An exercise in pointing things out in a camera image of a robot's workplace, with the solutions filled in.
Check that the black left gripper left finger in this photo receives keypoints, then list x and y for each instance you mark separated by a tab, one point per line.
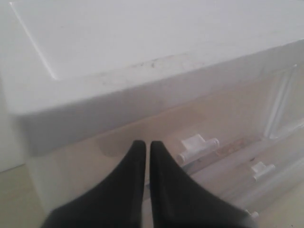
116	202

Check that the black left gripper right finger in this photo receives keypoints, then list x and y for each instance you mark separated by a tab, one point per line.
180	202

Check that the white plastic drawer cabinet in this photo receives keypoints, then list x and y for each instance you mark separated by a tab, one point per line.
73	69

